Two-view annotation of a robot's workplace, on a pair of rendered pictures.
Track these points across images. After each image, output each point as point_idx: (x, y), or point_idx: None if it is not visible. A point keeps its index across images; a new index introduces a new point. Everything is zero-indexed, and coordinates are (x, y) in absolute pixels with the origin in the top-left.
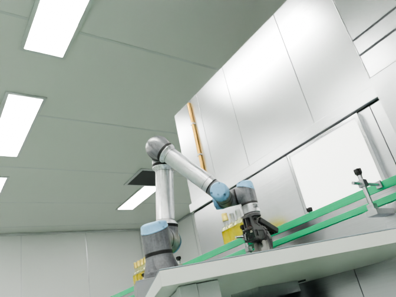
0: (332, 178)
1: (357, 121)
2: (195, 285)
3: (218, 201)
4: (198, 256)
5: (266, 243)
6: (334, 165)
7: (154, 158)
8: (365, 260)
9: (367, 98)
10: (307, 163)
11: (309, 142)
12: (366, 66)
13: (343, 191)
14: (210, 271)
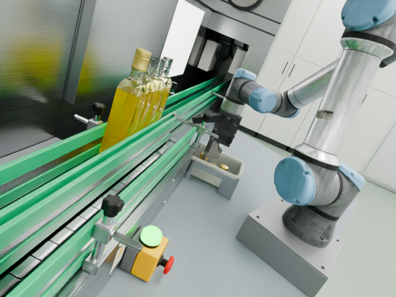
0: (176, 53)
1: (203, 16)
2: None
3: (283, 117)
4: (149, 172)
5: (214, 140)
6: (182, 41)
7: (395, 55)
8: None
9: (211, 2)
10: (179, 22)
11: (191, 0)
12: (271, 45)
13: (173, 69)
14: None
